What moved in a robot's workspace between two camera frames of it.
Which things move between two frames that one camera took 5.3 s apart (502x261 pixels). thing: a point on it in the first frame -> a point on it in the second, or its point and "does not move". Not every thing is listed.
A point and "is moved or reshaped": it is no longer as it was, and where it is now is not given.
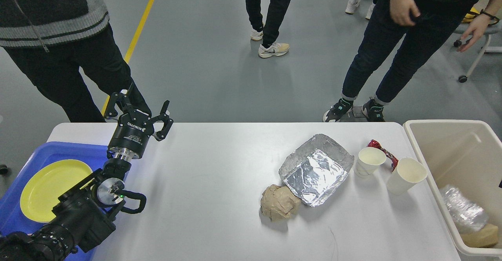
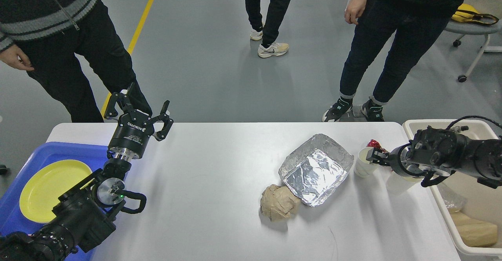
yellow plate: [40, 193] does not move
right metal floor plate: [357, 113] does not move
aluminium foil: [467, 216] is moved or reshaped
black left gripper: [130, 139] does not move
